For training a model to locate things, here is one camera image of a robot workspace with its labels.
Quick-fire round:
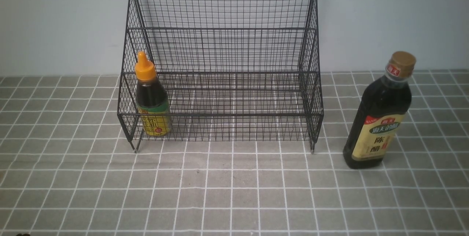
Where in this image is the small orange-capped sauce bottle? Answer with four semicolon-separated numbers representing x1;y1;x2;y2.
134;51;171;136

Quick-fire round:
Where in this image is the tall dark vinegar bottle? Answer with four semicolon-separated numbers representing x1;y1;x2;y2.
342;51;417;169

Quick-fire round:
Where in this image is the grey checkered tablecloth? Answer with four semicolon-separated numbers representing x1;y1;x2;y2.
1;70;468;236

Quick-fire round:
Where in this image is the black wire mesh shelf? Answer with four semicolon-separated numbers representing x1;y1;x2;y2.
117;0;324;151

